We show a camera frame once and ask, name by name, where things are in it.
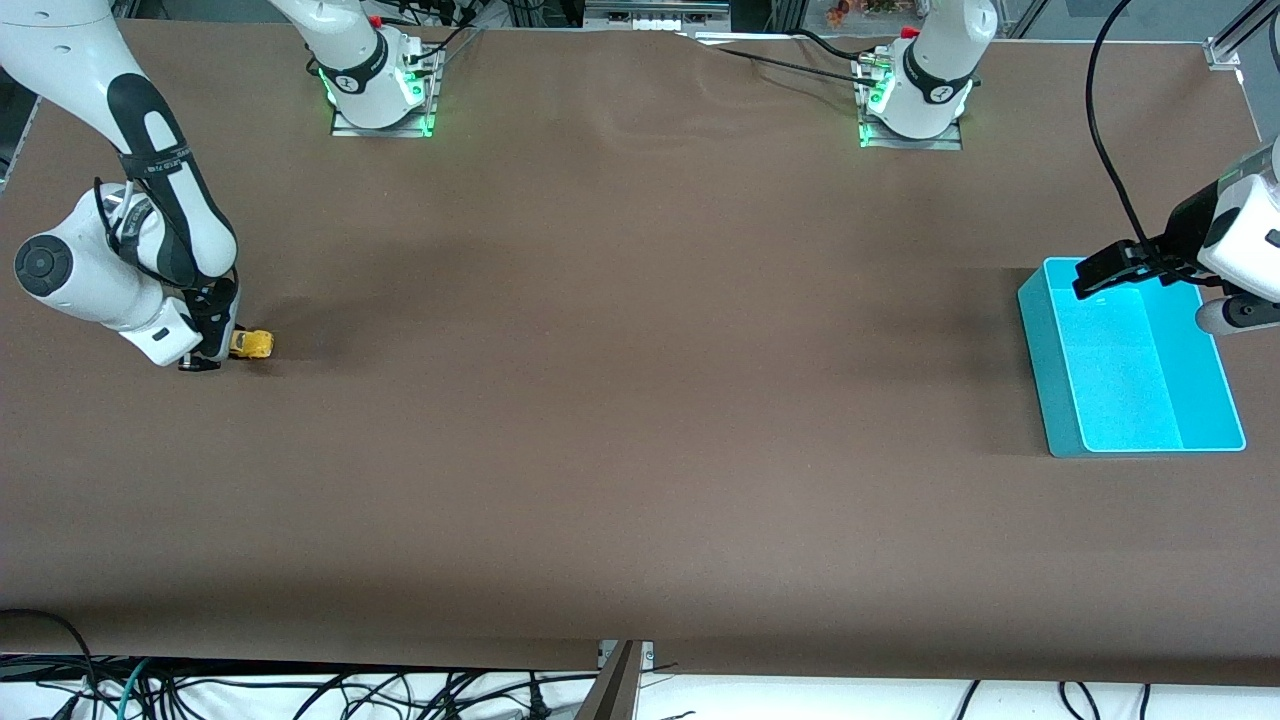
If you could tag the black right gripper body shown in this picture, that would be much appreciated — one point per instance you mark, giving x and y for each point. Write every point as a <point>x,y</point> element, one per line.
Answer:
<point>217,312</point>

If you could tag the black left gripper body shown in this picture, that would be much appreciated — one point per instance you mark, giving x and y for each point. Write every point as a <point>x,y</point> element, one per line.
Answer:
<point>1187,232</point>

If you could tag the yellow beetle toy car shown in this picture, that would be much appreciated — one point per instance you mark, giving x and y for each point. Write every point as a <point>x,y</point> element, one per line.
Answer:
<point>252,344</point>

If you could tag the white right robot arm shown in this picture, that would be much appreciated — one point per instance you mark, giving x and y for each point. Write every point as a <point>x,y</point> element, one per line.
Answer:
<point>60,60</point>

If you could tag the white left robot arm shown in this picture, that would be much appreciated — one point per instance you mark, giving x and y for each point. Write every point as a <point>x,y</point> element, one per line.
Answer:
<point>940,60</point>

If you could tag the turquoise plastic bin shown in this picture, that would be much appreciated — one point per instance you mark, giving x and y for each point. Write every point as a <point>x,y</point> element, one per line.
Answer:
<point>1130,380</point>

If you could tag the orange clutter item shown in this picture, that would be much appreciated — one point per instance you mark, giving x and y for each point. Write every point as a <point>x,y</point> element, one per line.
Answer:
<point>840,10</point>

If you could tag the grey power strip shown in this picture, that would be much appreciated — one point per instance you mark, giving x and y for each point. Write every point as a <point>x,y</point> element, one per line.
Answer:
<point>655,22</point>

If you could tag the aluminium frame corner bracket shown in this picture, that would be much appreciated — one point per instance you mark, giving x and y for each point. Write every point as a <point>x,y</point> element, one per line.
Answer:
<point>1222,52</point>

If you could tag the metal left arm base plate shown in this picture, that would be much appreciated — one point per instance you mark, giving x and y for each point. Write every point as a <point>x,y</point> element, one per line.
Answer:
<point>950,143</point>

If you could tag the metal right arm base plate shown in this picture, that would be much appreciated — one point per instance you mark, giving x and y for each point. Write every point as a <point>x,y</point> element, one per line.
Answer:
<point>432,110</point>

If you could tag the metal table leg bracket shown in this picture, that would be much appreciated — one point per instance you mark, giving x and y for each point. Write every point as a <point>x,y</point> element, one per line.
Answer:
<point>620,690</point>

